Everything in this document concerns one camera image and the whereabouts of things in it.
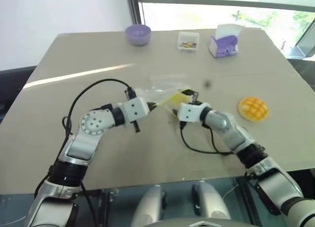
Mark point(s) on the dark grey rounded robot torso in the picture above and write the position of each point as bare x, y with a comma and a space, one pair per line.
194, 223

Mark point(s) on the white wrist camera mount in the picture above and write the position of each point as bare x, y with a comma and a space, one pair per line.
190, 112
135, 108

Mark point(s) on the dark sofa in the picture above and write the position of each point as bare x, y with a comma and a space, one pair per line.
12, 84

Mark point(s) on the clear plastic bag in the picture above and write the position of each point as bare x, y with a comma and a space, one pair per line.
160, 89

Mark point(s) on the purple round bowl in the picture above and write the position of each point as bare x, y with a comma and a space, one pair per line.
137, 35

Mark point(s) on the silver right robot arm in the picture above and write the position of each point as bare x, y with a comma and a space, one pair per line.
221, 121

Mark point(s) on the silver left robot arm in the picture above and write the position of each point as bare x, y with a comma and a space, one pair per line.
93, 123

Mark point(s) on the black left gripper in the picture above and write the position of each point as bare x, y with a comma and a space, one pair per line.
148, 107

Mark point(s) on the dark window frame post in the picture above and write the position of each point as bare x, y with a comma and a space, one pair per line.
134, 8

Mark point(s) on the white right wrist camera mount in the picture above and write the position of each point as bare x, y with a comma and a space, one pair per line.
190, 112

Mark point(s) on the purple white tissue box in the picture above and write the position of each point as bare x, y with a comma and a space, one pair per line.
225, 46

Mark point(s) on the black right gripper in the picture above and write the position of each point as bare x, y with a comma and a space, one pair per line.
195, 103

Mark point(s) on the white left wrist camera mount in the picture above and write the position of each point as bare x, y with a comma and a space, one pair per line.
135, 108

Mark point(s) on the yellow-orange bread snack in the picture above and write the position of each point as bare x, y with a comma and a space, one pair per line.
178, 99

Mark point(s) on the colourful small pieces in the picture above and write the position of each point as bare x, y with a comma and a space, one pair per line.
189, 44

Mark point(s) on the white tissue sheet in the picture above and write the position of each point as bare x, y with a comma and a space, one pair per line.
229, 30

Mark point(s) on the small clear plastic box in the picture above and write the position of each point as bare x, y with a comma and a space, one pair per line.
188, 38

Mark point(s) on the silver rounded robot leg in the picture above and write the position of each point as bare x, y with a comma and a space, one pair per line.
209, 200
150, 204

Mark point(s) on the dark horizontal window rail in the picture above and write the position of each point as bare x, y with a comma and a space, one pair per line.
221, 3

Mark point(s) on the black table leg frame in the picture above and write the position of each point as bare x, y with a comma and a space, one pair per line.
107, 207

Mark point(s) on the orange checkered bun snack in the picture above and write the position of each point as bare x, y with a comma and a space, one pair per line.
253, 109

